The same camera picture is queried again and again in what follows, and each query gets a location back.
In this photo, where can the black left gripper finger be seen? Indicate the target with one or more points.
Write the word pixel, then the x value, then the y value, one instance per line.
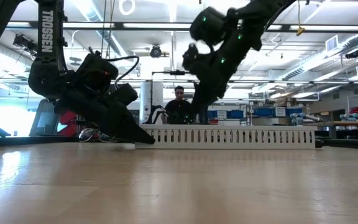
pixel 138 132
pixel 113 132

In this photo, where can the wooden workbench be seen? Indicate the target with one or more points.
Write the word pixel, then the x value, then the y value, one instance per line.
pixel 346 123

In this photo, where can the teal office chair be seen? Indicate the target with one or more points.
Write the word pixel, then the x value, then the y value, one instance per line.
pixel 45 119

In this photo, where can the black ceiling camera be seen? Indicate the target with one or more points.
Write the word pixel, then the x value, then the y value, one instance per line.
pixel 155 51

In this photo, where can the white LED light strip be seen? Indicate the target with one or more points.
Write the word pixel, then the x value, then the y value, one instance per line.
pixel 273 27
pixel 89 25
pixel 328 27
pixel 157 25

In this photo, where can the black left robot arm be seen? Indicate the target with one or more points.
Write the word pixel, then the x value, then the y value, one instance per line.
pixel 48 46

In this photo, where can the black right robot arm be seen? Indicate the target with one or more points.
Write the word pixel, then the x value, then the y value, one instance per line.
pixel 253 12

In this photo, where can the black ceiling device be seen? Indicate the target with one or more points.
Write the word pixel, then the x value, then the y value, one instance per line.
pixel 25 43
pixel 352 54

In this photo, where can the red machine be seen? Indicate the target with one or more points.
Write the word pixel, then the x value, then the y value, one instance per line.
pixel 68 124

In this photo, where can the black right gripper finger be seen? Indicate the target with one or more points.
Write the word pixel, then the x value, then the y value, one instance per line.
pixel 197 102
pixel 216 96

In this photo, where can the thin black workstation frame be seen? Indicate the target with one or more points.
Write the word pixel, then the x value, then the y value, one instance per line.
pixel 172 72

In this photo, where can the person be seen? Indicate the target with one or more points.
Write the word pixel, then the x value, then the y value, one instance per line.
pixel 179 109

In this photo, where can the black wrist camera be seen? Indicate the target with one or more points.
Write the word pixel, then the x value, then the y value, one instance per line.
pixel 193 59
pixel 126 93

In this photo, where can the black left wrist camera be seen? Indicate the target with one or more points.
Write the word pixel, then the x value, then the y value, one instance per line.
pixel 126 93

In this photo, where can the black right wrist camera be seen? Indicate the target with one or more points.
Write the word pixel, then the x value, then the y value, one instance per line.
pixel 193 59

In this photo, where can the shelf with blue bins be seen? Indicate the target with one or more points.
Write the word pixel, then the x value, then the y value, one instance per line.
pixel 259 112

